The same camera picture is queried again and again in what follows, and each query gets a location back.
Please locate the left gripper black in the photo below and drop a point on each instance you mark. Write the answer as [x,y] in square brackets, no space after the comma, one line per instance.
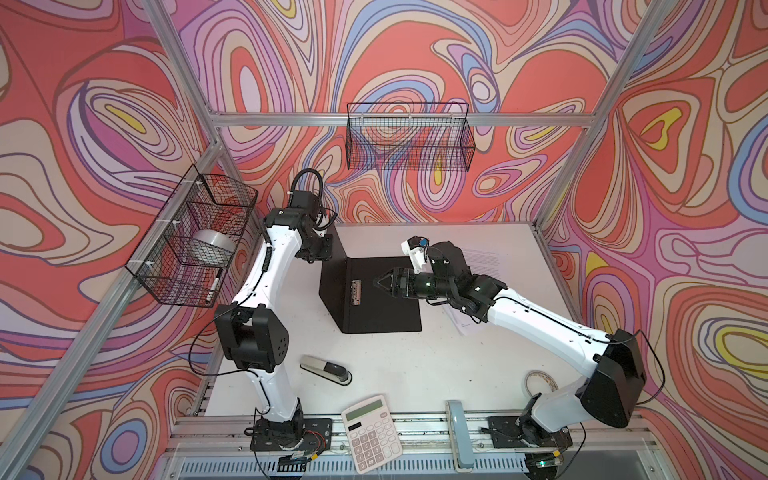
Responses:
[325,254]

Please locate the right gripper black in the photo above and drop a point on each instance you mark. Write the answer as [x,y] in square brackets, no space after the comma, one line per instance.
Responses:
[398,275]

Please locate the printed paper sheets stack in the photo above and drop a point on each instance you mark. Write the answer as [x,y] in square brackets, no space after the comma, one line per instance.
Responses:
[471,295]

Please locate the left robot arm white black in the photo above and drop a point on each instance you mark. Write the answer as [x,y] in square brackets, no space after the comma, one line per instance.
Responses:
[251,334]

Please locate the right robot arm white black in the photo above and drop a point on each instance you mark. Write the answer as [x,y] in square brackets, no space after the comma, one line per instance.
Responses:
[610,365]

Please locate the silver tape roll in basket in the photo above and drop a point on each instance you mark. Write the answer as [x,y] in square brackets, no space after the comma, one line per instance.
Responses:
[210,248]

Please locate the black grey stapler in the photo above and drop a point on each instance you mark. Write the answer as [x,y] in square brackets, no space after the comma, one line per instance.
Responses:
[327,370]

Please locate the white marker in basket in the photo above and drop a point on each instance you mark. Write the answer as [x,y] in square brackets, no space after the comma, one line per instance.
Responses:
[213,288]

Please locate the white desk calculator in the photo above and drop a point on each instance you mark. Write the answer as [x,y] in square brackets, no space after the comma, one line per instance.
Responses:
[371,433]

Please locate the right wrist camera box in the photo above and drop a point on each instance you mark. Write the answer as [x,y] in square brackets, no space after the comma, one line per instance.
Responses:
[415,249]

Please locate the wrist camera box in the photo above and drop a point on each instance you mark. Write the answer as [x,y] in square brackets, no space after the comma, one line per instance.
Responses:
[304,200]
[415,249]

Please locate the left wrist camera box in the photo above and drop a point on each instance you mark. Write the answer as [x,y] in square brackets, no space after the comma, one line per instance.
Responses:
[304,200]

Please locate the black wire basket left wall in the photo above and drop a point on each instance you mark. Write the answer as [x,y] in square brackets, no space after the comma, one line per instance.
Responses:
[185,257]

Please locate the black wire basket wall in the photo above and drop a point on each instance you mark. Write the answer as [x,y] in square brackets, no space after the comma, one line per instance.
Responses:
[409,136]
[185,257]

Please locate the black wire basket back wall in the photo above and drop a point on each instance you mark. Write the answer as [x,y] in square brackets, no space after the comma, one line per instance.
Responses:
[409,136]

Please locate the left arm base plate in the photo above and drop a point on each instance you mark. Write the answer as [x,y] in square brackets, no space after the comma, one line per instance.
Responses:
[311,435]

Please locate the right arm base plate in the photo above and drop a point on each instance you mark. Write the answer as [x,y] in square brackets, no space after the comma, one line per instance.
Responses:
[511,432]

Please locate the aluminium frame rail front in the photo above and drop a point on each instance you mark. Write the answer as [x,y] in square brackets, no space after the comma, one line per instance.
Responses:
[219,448]

